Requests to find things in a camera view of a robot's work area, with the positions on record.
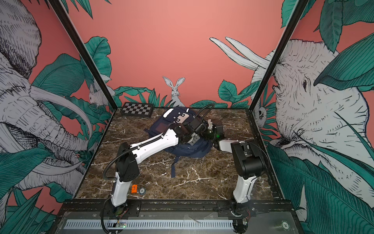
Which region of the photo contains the navy blue school backpack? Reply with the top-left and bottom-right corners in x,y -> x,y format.
144,106 -> 212,178

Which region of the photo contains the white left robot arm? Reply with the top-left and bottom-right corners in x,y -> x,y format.
103,118 -> 209,207

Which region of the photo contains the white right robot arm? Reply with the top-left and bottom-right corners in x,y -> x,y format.
202,125 -> 266,203

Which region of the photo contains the orange pencil sharpener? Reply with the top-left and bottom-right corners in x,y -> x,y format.
131,184 -> 138,194

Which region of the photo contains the black white checkerboard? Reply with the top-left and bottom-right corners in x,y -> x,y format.
120,102 -> 154,118

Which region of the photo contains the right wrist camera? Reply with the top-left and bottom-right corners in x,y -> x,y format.
207,119 -> 213,130

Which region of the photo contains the white slotted cable duct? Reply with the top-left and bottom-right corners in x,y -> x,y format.
63,219 -> 234,230

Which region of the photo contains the black front mounting rail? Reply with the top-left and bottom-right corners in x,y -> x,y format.
57,199 -> 294,218

